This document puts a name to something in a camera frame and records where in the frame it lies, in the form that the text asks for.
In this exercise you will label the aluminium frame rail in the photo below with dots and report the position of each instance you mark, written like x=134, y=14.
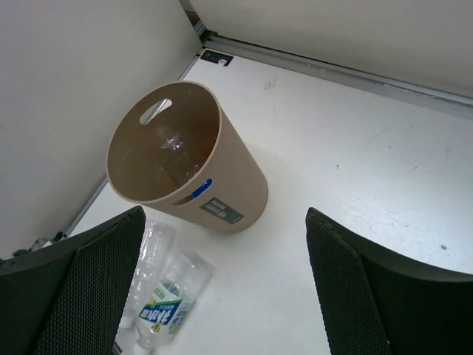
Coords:
x=437, y=100

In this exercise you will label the blue label plastic bottle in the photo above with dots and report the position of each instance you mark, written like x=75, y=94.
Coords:
x=181, y=155

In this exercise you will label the green white label bottle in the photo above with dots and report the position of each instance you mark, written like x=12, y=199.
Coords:
x=170, y=301

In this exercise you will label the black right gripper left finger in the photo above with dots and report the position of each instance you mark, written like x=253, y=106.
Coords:
x=68, y=298

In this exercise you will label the tan cylindrical waste bin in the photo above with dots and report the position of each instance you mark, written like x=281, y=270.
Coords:
x=228, y=194

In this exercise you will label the blue corner sticker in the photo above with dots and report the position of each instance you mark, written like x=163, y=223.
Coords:
x=214, y=57

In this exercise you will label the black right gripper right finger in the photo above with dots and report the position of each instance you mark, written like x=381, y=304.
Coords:
x=376, y=301

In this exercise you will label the clear unlabeled plastic bottle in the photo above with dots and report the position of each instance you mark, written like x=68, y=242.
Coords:
x=158, y=239

